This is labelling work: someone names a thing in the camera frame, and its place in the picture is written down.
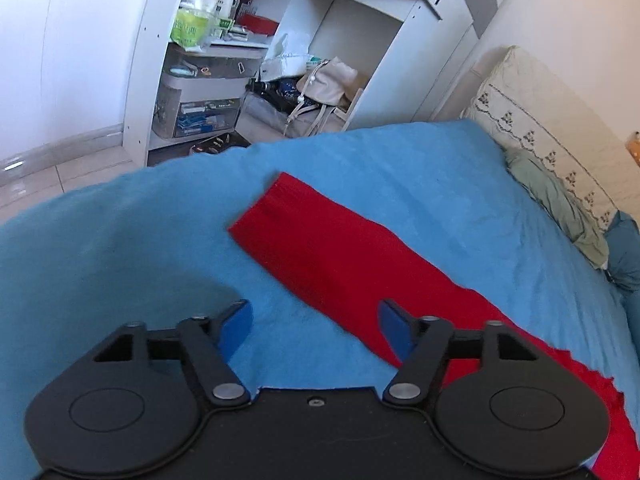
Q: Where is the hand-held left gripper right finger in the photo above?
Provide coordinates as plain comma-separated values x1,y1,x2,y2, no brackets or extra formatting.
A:
377,298,541,406

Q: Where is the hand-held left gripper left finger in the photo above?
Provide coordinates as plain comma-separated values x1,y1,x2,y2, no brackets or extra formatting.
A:
92,299,254,407

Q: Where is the red knitted cloth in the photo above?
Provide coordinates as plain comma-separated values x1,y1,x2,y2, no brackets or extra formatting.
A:
228,172,640,480

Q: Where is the blue fleece blanket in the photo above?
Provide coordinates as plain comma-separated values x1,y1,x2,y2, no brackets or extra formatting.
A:
0,119,640,480

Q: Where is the pale green cloth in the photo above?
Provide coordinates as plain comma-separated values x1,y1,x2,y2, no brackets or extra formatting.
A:
504,149,610,270

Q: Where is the clear plastic drawer unit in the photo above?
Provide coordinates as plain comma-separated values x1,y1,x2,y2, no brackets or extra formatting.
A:
151,42,268,141

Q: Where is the teal pillow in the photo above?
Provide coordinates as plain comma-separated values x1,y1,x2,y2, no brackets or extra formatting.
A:
602,210,640,292

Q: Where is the beige handbag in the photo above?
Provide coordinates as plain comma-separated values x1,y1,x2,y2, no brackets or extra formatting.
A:
282,56,361,138

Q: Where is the cream floral pillow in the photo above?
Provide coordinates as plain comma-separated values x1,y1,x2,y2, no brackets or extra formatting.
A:
460,45,640,231

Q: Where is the white plastic bag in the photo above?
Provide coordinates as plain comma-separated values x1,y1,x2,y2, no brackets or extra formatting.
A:
261,32,328,81

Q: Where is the white shelf unit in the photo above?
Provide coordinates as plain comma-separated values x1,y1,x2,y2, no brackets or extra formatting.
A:
122,0,473,168

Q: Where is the red box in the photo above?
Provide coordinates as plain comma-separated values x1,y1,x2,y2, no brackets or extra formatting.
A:
239,14,280,37

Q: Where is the green tissue pack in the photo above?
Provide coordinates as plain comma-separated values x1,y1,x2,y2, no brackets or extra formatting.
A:
170,7,221,51

